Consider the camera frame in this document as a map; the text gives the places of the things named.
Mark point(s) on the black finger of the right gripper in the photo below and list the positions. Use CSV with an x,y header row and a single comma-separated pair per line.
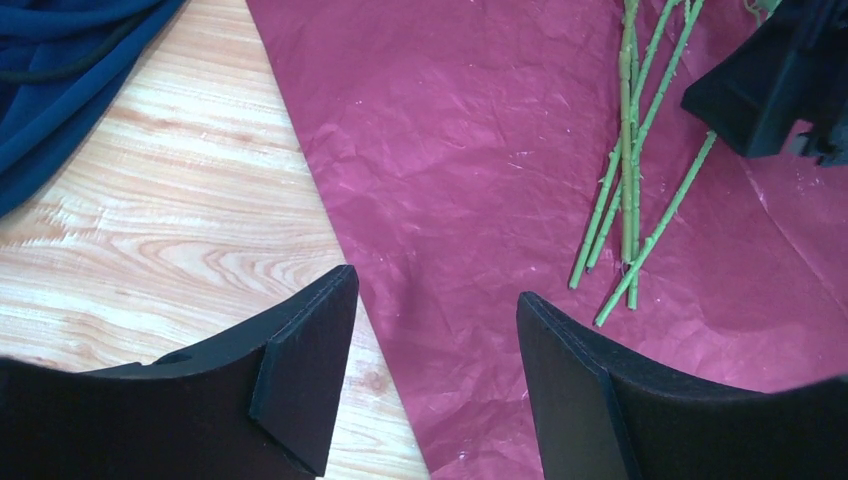
x,y
793,67

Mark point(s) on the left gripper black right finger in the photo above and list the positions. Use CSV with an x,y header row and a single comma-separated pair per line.
x,y
604,411

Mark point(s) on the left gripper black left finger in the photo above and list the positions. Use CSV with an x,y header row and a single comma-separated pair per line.
x,y
256,401

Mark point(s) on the pink yellow flower bunch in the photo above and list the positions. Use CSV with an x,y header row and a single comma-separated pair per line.
x,y
646,74

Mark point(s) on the dark blue crumpled cloth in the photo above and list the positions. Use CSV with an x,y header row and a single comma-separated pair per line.
x,y
62,64

